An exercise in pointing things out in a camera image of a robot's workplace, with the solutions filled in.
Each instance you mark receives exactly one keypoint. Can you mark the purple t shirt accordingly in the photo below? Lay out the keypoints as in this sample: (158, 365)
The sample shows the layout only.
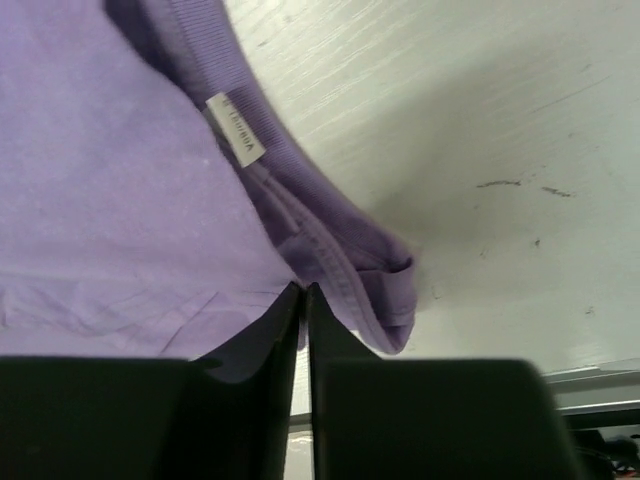
(152, 203)

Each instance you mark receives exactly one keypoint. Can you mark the aluminium table edge rail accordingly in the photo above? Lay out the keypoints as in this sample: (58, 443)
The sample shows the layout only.
(581, 389)

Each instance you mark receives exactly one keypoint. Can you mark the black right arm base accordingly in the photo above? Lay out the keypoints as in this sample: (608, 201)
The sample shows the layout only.
(611, 458)

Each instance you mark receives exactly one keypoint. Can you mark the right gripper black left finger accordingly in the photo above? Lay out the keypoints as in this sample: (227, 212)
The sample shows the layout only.
(222, 416)

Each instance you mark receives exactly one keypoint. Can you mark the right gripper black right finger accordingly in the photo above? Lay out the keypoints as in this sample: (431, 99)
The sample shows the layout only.
(428, 419)

